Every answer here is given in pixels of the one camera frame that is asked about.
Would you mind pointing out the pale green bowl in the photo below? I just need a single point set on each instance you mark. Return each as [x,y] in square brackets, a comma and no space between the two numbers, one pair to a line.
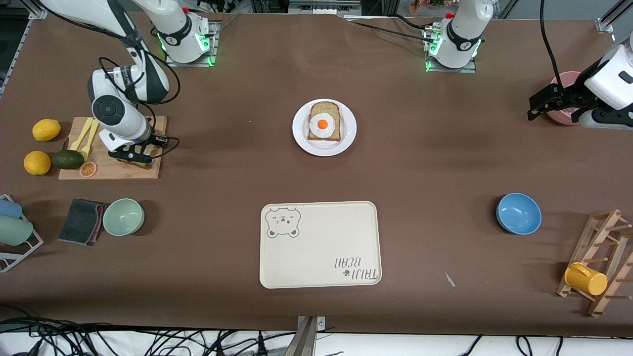
[123,217]

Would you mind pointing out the round white plate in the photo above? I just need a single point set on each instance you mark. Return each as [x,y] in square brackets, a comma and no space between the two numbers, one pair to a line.
[348,129]

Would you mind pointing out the dark grey folded cloth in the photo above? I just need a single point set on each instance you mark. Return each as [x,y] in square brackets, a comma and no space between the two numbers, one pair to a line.
[79,222]

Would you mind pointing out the yellow plastic fork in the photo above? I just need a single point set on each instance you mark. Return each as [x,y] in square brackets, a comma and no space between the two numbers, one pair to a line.
[89,146]

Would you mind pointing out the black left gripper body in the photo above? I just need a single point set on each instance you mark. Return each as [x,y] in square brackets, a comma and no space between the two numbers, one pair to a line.
[576,95]

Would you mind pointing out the wooden cutting board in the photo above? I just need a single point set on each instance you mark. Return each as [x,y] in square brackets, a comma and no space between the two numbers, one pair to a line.
[123,173]

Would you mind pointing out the grey metal box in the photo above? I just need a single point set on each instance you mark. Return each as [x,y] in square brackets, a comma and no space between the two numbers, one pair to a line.
[324,6]

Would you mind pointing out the yellow mug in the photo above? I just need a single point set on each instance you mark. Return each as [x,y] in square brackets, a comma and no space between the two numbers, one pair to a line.
[586,279]

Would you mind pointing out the small white paper scrap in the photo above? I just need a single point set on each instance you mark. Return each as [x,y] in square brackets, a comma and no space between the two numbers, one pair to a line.
[449,279]

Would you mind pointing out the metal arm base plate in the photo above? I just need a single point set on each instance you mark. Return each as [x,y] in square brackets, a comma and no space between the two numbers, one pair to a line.
[470,69]
[212,49]

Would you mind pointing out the toy fried egg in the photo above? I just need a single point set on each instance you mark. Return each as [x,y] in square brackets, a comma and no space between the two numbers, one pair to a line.
[322,123]

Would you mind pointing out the yellow plastic knife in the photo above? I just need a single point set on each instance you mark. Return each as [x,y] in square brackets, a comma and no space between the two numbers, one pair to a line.
[75,143]

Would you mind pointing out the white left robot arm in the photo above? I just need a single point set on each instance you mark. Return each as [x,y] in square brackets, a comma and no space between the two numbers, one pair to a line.
[462,34]

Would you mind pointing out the yellow lemon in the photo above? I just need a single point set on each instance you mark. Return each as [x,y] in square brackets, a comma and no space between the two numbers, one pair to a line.
[46,130]

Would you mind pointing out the dark green avocado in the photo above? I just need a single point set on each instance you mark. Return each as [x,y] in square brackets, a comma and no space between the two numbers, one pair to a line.
[67,159]

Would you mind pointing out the light blue cup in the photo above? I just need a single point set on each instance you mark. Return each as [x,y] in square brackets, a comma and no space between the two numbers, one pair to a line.
[9,208]

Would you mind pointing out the cream bear print tray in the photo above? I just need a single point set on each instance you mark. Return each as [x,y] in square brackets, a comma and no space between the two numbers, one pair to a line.
[321,247]

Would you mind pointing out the toy orange slice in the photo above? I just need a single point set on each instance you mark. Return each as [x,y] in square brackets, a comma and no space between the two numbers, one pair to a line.
[88,169]

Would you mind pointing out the blue bowl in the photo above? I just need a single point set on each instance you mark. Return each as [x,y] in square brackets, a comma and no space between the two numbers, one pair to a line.
[518,213]

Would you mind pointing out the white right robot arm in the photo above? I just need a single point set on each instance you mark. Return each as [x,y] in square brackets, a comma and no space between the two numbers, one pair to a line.
[123,118]

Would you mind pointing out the grey metal clamp bracket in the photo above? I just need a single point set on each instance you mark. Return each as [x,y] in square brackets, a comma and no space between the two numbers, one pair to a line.
[304,341]

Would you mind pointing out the aluminium corner profile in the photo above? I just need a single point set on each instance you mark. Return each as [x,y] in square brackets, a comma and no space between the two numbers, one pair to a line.
[607,22]

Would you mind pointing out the pink bowl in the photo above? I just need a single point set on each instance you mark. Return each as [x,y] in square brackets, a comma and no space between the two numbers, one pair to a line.
[564,79]

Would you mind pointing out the round yellow citrus fruit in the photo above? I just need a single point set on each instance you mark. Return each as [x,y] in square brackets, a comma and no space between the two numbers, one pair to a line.
[37,163]

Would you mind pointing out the pale green cup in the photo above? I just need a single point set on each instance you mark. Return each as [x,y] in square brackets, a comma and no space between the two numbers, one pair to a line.
[14,231]

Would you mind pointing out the wooden mug rack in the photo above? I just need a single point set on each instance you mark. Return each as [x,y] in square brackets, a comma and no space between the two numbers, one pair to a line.
[601,232]

